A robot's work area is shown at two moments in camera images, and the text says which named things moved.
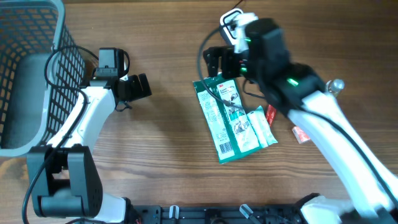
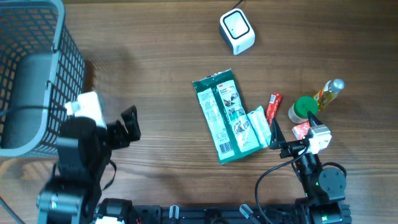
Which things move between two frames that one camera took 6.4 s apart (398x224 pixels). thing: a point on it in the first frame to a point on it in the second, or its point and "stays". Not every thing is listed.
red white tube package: [270, 114] stays
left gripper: [137, 92] to [122, 139]
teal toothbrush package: [261, 129] stays
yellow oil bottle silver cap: [334, 86] stays
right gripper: [226, 55] to [277, 139]
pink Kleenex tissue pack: [301, 137] stays
